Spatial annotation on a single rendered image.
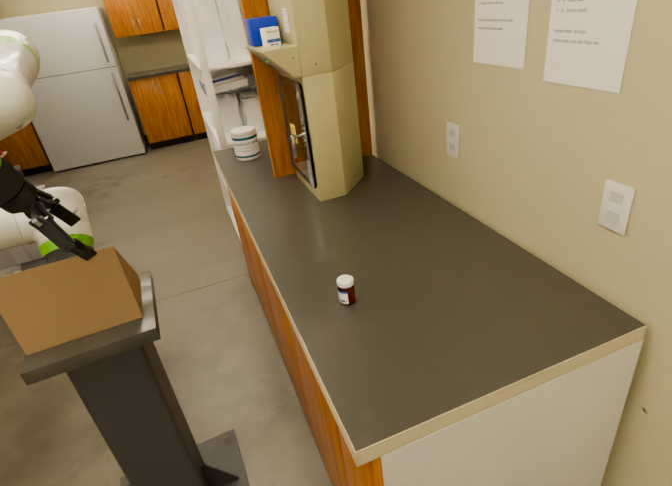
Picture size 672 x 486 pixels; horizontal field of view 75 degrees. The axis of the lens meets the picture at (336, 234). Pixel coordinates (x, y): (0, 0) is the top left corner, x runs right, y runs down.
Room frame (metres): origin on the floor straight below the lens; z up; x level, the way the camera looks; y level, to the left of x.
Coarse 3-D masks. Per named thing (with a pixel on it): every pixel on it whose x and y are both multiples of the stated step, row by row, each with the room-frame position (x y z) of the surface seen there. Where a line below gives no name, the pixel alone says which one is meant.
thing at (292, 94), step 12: (288, 84) 1.72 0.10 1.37; (300, 84) 1.59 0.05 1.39; (288, 96) 1.75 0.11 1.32; (300, 96) 1.58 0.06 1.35; (288, 108) 1.79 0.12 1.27; (300, 108) 1.61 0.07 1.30; (288, 120) 1.82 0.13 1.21; (300, 120) 1.63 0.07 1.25; (300, 132) 1.66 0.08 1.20; (300, 144) 1.69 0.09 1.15; (300, 156) 1.72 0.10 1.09; (300, 168) 1.75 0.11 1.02; (312, 168) 1.58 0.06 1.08; (312, 180) 1.59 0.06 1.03
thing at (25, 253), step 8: (8, 248) 2.55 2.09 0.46; (16, 248) 2.57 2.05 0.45; (24, 248) 2.58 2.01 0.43; (32, 248) 2.59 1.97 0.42; (0, 256) 2.54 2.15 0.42; (8, 256) 2.55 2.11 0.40; (16, 256) 2.57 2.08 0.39; (24, 256) 2.58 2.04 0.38; (32, 256) 2.59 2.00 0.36; (40, 256) 2.61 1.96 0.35; (0, 264) 2.54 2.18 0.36; (8, 264) 2.55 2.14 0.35; (16, 264) 2.56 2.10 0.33
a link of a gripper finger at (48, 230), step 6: (36, 216) 0.86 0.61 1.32; (30, 222) 0.85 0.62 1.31; (42, 222) 0.86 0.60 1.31; (48, 222) 0.87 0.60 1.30; (36, 228) 0.85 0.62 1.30; (42, 228) 0.85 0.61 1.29; (48, 228) 0.86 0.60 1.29; (54, 228) 0.86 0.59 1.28; (48, 234) 0.86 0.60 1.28; (54, 234) 0.86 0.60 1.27; (60, 234) 0.86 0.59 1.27; (54, 240) 0.86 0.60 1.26; (60, 240) 0.86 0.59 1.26; (66, 240) 0.86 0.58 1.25; (60, 246) 0.86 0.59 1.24; (66, 246) 0.86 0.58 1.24; (72, 246) 0.86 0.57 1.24; (66, 252) 0.86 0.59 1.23
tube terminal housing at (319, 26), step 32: (288, 0) 1.60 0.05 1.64; (320, 0) 1.60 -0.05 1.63; (320, 32) 1.60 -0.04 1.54; (320, 64) 1.60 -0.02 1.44; (352, 64) 1.77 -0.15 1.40; (320, 96) 1.59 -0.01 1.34; (352, 96) 1.75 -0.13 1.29; (320, 128) 1.59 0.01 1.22; (352, 128) 1.72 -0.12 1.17; (320, 160) 1.58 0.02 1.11; (352, 160) 1.69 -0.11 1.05; (320, 192) 1.58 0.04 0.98
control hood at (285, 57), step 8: (248, 48) 1.80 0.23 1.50; (256, 48) 1.67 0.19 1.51; (264, 48) 1.63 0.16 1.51; (272, 48) 1.60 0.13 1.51; (280, 48) 1.56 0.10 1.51; (288, 48) 1.57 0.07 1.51; (296, 48) 1.57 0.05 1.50; (264, 56) 1.60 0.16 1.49; (272, 56) 1.55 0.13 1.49; (280, 56) 1.56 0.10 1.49; (288, 56) 1.56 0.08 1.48; (296, 56) 1.57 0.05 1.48; (280, 64) 1.56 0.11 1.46; (288, 64) 1.56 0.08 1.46; (296, 64) 1.57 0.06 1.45; (288, 72) 1.57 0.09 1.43; (296, 72) 1.57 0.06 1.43
